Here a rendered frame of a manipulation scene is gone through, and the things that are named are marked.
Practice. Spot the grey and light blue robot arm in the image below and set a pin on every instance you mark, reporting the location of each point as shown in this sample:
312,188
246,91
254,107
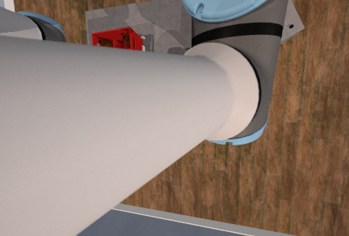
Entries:
83,127

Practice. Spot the red crate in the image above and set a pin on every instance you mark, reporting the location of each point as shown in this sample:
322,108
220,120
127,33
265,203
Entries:
116,36

